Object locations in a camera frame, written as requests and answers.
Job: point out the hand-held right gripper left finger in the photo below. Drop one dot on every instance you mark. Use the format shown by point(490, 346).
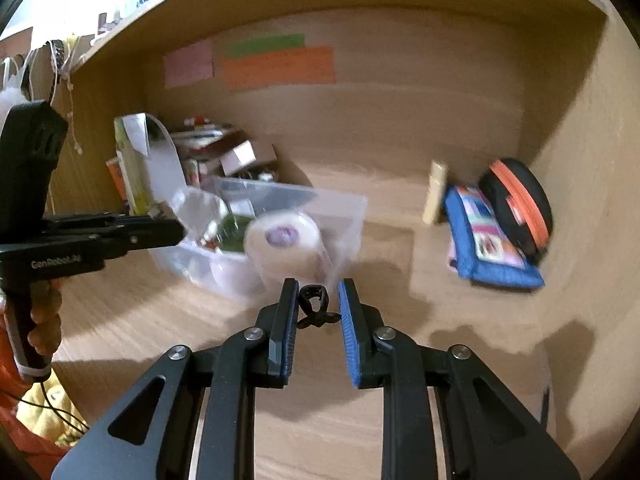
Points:
point(287, 332)

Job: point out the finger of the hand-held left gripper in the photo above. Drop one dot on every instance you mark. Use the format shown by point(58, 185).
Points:
point(100, 219)
point(150, 235)

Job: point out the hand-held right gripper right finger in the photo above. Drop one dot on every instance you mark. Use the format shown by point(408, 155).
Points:
point(350, 332)

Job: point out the black hair clip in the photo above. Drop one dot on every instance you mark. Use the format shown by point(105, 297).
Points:
point(320, 317)

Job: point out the clear plastic wrapper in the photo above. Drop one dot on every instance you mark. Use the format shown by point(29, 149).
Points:
point(197, 210)

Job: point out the round white container purple label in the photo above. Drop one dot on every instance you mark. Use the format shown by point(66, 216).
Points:
point(285, 247)

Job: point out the clear plastic storage box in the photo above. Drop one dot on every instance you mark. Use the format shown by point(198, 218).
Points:
point(345, 225)

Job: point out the wooden desktop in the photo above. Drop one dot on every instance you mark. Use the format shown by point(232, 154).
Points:
point(380, 200)

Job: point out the person's left hand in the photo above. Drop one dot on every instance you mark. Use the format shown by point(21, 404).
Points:
point(47, 320)

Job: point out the orange book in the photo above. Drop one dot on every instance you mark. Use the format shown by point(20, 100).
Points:
point(116, 180)

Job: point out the green yellow packet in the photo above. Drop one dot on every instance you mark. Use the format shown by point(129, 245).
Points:
point(129, 170)

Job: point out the white file holder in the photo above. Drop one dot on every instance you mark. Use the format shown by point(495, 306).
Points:
point(162, 165)

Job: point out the dark green item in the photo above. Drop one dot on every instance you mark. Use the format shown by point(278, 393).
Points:
point(235, 232)

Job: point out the stack of books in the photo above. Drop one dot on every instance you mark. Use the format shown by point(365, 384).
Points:
point(205, 150)

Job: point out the red white glue stick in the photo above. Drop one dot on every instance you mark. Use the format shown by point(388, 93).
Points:
point(196, 121)

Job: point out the small pink box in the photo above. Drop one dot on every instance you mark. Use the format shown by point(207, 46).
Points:
point(247, 157)

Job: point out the small bowl of trinkets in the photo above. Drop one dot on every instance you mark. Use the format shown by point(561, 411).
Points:
point(260, 176)

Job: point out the blue patchwork pouch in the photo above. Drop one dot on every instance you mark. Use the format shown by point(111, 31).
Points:
point(487, 245)

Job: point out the cream tube bottle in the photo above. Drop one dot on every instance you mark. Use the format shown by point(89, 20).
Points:
point(435, 192)

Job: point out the pink sticky note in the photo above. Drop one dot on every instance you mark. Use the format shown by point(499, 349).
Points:
point(189, 63)

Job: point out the yellow cloth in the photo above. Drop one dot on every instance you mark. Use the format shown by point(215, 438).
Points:
point(45, 405)

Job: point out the orange sticky note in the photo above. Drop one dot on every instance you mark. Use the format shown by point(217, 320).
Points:
point(280, 69)

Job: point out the black orange zip case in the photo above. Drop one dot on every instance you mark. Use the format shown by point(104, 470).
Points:
point(520, 205)

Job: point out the green sticky note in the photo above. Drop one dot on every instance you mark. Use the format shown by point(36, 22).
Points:
point(265, 46)

